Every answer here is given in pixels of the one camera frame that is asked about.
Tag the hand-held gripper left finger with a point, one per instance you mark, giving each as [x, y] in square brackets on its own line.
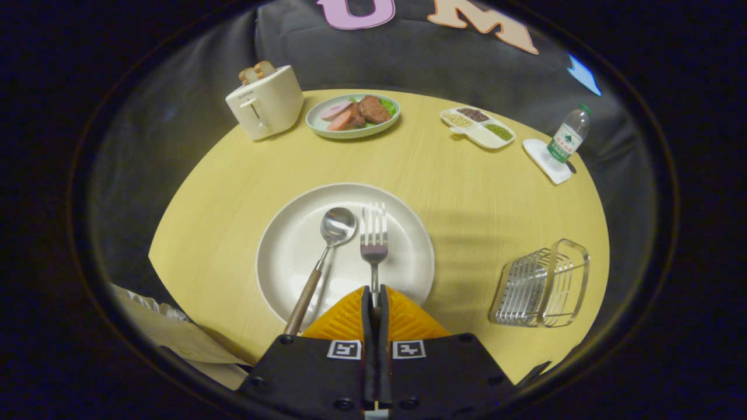
[368, 326]

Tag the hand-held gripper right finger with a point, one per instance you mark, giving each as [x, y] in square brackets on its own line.
[384, 326]

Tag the metal fork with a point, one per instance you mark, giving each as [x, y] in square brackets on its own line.
[374, 248]

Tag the white round plate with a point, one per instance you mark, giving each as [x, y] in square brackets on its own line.
[408, 256]

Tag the beige cloth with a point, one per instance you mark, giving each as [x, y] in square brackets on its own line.
[175, 338]

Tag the light green plate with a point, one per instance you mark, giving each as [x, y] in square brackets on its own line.
[318, 123]

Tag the white divided snack dish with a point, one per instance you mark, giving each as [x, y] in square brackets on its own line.
[480, 135]

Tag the brown meat piece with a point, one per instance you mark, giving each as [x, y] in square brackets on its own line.
[372, 109]

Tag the green lettuce leaf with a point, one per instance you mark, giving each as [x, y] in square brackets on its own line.
[388, 105]

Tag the white square coaster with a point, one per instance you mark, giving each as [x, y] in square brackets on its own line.
[536, 150]

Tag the white toaster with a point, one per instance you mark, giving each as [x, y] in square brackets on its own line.
[271, 108]

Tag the clear plastic water bottle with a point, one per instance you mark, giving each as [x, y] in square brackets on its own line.
[565, 140]

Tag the black backdrop cloth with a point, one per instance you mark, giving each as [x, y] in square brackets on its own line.
[408, 58]

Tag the toast slice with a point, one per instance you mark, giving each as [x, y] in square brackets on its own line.
[265, 69]
[249, 76]

